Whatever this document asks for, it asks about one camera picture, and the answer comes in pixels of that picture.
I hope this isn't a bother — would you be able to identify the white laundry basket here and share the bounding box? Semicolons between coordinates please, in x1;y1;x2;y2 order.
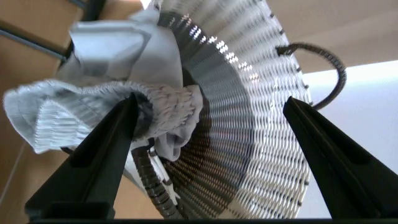
123;0;348;220

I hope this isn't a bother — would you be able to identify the black clothes rack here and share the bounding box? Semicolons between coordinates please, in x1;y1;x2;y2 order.
0;0;108;62

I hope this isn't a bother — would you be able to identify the beige curtain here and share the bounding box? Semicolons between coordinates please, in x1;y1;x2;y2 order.
266;0;398;74

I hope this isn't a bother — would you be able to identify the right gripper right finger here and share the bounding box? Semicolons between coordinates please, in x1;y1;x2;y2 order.
282;96;398;219

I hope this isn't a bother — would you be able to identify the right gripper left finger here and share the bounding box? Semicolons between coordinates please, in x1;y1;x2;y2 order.
24;92;140;219

